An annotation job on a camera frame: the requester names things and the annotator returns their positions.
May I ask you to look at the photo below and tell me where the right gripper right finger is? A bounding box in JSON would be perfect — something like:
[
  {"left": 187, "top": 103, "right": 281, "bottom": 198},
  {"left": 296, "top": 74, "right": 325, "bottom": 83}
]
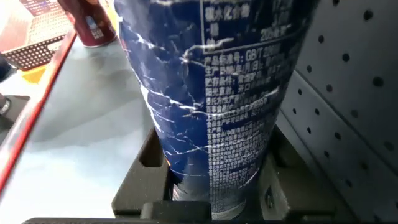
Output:
[{"left": 258, "top": 124, "right": 355, "bottom": 222}]

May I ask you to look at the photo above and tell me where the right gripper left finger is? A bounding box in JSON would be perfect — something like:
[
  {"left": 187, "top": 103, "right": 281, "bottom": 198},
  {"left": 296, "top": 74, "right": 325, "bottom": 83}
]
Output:
[{"left": 111, "top": 127, "right": 174, "bottom": 218}]

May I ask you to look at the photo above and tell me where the blue drink can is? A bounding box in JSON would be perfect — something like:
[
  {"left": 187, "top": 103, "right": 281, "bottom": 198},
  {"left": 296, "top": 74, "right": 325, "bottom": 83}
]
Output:
[{"left": 113, "top": 0, "right": 321, "bottom": 221}]

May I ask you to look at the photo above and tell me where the pink shopping cart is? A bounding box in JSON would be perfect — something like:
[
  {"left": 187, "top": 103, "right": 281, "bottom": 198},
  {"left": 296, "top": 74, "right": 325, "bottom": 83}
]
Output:
[{"left": 0, "top": 0, "right": 73, "bottom": 72}]

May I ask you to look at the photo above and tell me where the dark red drink can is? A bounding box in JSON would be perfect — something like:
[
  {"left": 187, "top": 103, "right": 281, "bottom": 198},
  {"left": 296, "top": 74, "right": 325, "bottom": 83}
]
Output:
[{"left": 57, "top": 0, "right": 118, "bottom": 48}]

